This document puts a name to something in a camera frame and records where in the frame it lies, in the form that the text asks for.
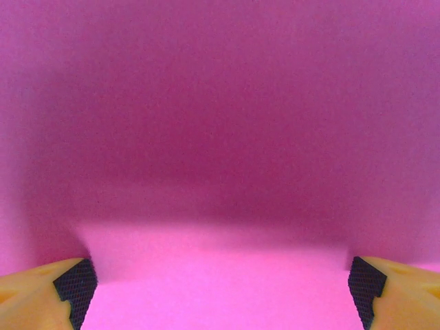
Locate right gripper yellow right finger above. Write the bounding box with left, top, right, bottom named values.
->
left=347, top=255, right=440, bottom=330

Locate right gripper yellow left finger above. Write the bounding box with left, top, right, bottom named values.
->
left=0, top=257, right=100, bottom=330

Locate pink paper sheet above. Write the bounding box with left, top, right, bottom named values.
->
left=0, top=0, right=440, bottom=330

